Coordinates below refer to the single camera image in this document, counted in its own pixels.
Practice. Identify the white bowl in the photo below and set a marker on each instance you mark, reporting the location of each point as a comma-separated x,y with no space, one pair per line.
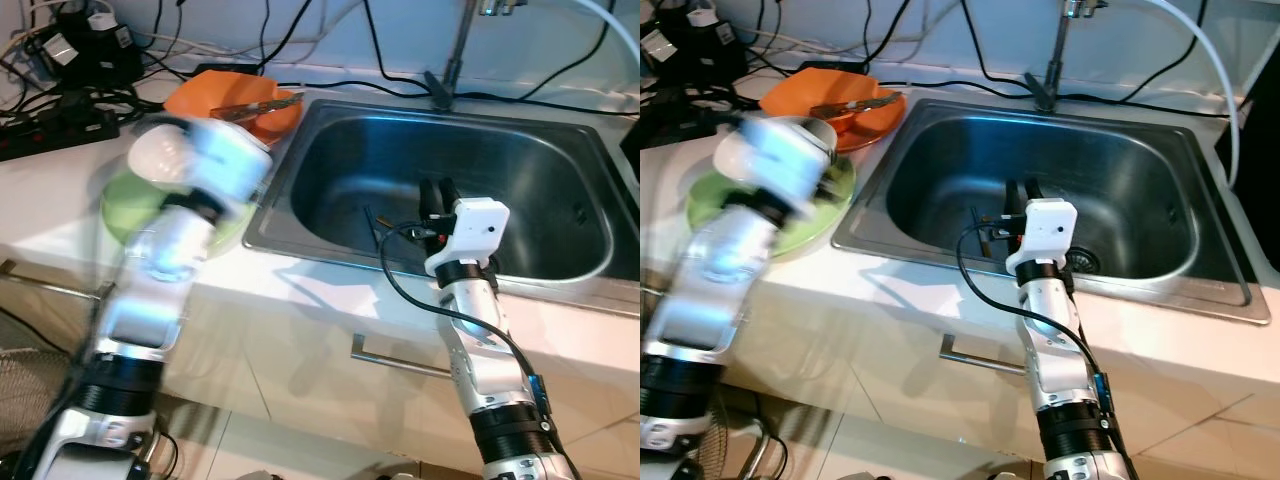
160,155
745,155

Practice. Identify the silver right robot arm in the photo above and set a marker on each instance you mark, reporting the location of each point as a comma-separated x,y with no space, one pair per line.
480,350
1055,350

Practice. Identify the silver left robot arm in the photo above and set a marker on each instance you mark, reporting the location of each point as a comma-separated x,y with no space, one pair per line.
710,300
150,300

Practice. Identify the white kitchen cabinet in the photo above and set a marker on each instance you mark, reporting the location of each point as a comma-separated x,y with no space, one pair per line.
300,400
900,410

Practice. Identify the black drain strainer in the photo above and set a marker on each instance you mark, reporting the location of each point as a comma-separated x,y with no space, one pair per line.
1083,260

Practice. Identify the stainless steel sink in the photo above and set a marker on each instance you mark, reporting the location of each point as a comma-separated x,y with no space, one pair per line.
930,170
340,170

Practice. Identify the metal faucet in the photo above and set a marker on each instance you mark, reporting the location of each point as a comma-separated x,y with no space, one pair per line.
1040,92
440,90

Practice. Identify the orange plate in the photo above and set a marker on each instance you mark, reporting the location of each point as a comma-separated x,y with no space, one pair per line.
880,125
280,130

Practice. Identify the green plate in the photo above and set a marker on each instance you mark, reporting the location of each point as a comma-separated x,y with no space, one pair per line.
125,205
825,215

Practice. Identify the black appliance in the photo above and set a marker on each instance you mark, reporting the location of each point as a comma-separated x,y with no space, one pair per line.
1255,180

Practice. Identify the orange bowl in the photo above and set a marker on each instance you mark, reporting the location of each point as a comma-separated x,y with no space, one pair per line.
800,100
200,100

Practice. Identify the black power strip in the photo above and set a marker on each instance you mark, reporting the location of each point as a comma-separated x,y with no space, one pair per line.
675,122
55,132

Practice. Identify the black charger box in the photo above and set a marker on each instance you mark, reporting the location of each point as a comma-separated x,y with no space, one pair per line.
700,45
85,55

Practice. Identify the white plug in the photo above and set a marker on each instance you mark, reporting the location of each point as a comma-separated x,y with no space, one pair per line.
100,18
700,14

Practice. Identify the grey floor fan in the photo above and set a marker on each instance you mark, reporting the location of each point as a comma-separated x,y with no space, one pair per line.
25,395
745,440

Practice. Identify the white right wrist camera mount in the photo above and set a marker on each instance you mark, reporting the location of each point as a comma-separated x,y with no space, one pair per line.
475,235
1045,235

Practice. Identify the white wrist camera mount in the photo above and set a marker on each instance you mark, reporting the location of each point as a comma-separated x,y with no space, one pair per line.
1045,235
790,165
475,235
230,160

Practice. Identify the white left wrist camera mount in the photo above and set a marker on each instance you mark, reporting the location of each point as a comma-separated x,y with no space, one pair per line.
230,160
790,165

